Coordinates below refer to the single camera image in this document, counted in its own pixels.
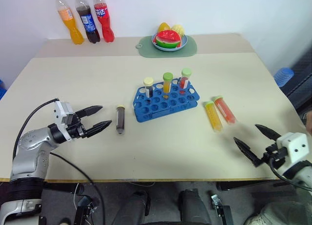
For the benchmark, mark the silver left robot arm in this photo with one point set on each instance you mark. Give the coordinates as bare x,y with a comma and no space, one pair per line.
29,147

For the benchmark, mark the orange yellow toy fruit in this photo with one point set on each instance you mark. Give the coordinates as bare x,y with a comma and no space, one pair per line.
163,27

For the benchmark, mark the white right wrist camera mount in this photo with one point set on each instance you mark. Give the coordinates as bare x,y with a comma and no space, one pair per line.
293,145

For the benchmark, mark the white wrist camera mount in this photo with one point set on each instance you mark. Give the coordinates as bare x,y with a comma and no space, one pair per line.
293,145
61,110

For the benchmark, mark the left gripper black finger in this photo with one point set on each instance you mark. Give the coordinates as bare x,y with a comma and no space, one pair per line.
100,127
91,110

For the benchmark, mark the green silicone mat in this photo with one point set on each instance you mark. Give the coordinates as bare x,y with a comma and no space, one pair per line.
146,50

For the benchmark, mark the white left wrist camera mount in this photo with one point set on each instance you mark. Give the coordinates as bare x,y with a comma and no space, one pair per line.
61,110

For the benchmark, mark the orange soda bottle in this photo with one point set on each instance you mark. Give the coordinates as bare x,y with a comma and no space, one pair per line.
73,27

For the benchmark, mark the cola bottle, blue label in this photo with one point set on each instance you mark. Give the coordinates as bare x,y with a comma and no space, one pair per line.
89,25

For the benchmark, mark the black stand frame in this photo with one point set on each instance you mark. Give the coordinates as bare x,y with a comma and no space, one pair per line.
84,210

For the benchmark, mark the blue test tube rack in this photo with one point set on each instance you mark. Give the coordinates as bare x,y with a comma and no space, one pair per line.
168,105

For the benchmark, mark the pale yellow toy fruit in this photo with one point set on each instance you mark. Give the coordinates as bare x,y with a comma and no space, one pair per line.
179,30

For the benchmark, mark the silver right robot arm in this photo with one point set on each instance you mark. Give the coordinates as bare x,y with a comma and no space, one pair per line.
301,177

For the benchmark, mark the blue water bottle cap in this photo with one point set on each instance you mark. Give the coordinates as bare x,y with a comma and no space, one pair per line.
284,76

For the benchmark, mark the red tube, white label strip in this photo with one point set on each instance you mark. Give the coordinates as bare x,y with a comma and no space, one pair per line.
184,81

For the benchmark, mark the bystander's skin toned limb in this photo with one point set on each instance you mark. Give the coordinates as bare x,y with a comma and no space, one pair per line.
309,122

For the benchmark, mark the dark rounded shape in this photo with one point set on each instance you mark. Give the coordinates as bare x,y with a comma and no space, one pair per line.
132,208
193,206

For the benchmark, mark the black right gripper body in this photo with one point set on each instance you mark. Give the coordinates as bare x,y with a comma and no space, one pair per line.
273,154

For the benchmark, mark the blue object at room edge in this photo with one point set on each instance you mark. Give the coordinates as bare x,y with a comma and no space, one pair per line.
2,88

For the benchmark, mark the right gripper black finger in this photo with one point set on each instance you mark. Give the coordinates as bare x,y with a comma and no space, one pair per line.
268,134
247,150

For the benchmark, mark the toy watermelon slice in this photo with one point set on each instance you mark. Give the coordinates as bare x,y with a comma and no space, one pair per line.
168,38

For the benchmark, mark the dark tube, white label strip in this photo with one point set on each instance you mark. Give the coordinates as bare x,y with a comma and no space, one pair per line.
149,88

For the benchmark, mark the black bar under table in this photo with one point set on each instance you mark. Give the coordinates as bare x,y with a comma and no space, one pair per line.
243,185

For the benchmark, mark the grey white sneaker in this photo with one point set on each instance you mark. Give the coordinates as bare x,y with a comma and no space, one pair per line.
278,214

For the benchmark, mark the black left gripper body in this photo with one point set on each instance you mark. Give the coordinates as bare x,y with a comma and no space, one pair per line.
76,127

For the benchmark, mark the metal caster bracket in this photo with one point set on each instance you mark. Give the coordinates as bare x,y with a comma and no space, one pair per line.
220,208

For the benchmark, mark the yellow tube, green cap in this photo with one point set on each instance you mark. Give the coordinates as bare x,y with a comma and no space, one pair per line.
213,117

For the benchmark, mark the dark tube, pale cap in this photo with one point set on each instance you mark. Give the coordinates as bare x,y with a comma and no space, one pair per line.
120,120

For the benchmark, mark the blue plate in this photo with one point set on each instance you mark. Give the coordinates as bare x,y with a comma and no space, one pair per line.
162,48

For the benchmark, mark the black woven pattern object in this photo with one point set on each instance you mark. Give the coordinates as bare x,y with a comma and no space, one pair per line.
301,86

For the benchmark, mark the red tube, green cap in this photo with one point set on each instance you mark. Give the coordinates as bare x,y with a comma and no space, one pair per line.
225,111

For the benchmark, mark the red soda bottle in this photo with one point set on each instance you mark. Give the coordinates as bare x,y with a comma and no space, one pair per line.
104,22

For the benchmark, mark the orange tube, round green cap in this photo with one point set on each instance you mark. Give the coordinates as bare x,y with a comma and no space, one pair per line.
167,84

